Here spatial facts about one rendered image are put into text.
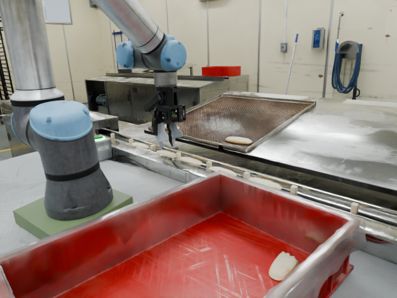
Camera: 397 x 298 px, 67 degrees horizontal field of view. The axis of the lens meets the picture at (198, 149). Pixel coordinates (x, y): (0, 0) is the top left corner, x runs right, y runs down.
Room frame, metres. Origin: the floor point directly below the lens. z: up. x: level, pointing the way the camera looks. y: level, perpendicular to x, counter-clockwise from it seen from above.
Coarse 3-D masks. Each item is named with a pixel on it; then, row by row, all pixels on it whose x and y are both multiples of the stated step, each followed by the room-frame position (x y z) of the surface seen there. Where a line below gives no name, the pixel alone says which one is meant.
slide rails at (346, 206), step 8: (224, 168) 0.86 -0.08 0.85; (240, 176) 0.80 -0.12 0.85; (280, 184) 0.73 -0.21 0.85; (304, 192) 0.68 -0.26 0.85; (320, 200) 0.64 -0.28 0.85; (328, 200) 0.63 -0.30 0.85; (336, 200) 0.63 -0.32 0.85; (344, 208) 0.60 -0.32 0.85; (360, 208) 0.59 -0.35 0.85; (376, 216) 0.56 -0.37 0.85; (384, 216) 0.56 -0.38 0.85
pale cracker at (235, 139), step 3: (228, 138) 1.00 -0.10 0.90; (231, 138) 1.00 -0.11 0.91; (234, 138) 0.99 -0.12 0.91; (237, 138) 0.99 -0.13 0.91; (240, 138) 0.98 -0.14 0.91; (243, 138) 0.98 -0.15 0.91; (246, 138) 0.98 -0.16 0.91; (231, 141) 0.99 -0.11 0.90; (234, 141) 0.98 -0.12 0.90; (237, 141) 0.97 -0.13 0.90; (240, 141) 0.96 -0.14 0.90; (243, 141) 0.96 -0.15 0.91; (246, 141) 0.96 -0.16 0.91; (249, 141) 0.96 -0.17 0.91
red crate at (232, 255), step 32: (224, 224) 0.59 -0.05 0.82; (160, 256) 0.48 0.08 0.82; (192, 256) 0.48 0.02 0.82; (224, 256) 0.48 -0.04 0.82; (256, 256) 0.47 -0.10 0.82; (96, 288) 0.41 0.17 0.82; (128, 288) 0.40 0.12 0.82; (160, 288) 0.40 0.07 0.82; (192, 288) 0.40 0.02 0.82; (224, 288) 0.40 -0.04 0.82; (256, 288) 0.39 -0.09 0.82
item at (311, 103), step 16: (224, 96) 1.57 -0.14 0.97; (240, 96) 1.51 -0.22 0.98; (256, 96) 1.44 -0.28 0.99; (192, 112) 1.39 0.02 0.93; (240, 112) 1.28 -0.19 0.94; (256, 112) 1.25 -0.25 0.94; (272, 112) 1.22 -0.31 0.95; (288, 112) 1.19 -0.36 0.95; (304, 112) 1.17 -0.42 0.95; (192, 128) 1.18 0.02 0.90; (208, 128) 1.15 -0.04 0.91; (224, 128) 1.13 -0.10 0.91; (240, 128) 1.10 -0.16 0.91; (208, 144) 1.00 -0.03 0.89; (224, 144) 0.95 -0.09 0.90; (240, 144) 0.96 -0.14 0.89; (256, 144) 0.93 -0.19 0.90
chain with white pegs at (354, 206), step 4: (96, 132) 1.35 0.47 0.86; (112, 136) 1.26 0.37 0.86; (132, 140) 1.16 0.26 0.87; (152, 148) 1.06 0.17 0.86; (176, 156) 0.97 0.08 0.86; (180, 156) 0.97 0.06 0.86; (208, 164) 0.87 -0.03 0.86; (208, 168) 0.87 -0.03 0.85; (248, 172) 0.77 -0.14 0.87; (244, 176) 0.77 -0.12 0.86; (248, 176) 0.77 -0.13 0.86; (292, 188) 0.67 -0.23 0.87; (296, 188) 0.67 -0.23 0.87; (292, 192) 0.67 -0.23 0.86; (296, 192) 0.67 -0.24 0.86; (352, 204) 0.58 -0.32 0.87; (356, 204) 0.58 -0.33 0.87; (352, 208) 0.57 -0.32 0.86; (356, 208) 0.57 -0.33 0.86; (352, 212) 0.57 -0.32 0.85; (356, 212) 0.57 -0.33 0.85
